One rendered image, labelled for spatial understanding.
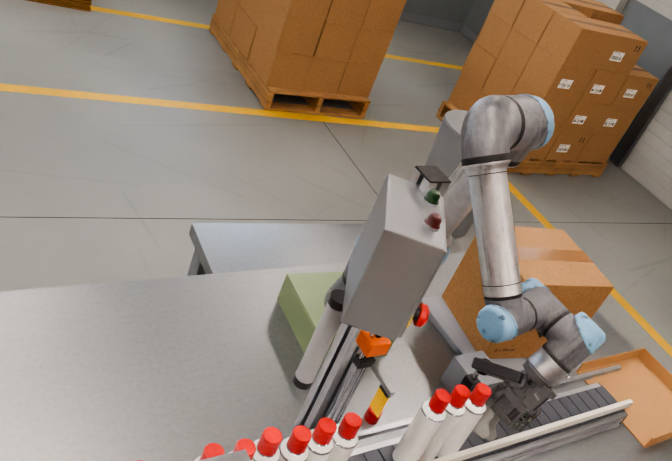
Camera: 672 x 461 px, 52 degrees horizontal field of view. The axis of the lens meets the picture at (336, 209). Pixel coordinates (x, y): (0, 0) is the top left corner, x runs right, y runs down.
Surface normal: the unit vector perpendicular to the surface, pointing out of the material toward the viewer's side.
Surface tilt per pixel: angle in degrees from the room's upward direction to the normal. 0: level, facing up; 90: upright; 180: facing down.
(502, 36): 90
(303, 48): 90
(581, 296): 90
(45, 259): 0
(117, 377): 0
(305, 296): 1
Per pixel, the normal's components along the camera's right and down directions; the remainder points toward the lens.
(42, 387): 0.33, -0.79
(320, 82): 0.42, 0.61
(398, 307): -0.10, 0.51
